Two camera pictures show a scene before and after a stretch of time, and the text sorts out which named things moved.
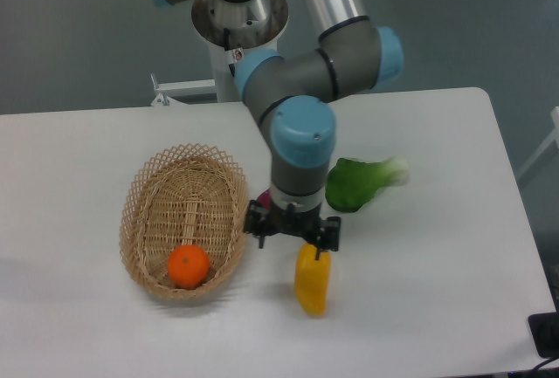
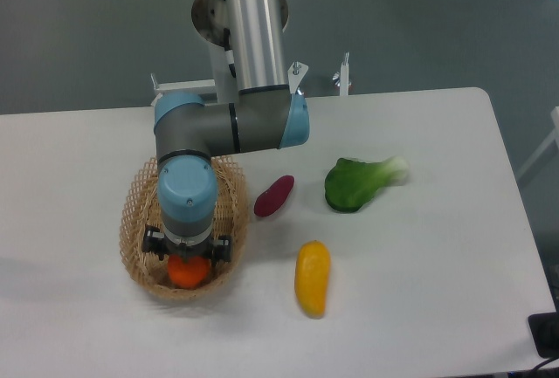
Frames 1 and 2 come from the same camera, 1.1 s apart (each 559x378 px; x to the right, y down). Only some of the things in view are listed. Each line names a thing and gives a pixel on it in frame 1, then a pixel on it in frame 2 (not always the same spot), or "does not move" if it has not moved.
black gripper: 261,221 to 155,241
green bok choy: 350,183 does not move
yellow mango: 312,278 does not move
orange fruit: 189,266 does not move
